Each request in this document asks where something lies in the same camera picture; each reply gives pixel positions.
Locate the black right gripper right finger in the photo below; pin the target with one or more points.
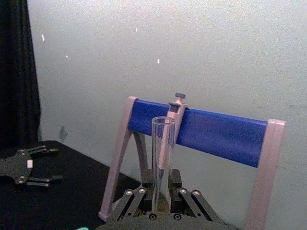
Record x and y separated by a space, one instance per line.
174 184

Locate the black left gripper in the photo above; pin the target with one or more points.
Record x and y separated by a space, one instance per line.
14 167

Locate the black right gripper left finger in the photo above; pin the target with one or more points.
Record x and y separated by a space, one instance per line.
146 182

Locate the clear plastic tube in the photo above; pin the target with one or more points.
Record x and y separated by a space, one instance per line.
158 153

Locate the black table cloth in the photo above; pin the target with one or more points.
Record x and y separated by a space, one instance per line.
72 191

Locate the pink rack with blue bar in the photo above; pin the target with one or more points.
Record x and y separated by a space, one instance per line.
216 136

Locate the small teal object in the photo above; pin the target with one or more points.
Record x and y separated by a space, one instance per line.
81 228

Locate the black curtain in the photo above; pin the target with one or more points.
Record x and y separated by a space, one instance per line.
16 72

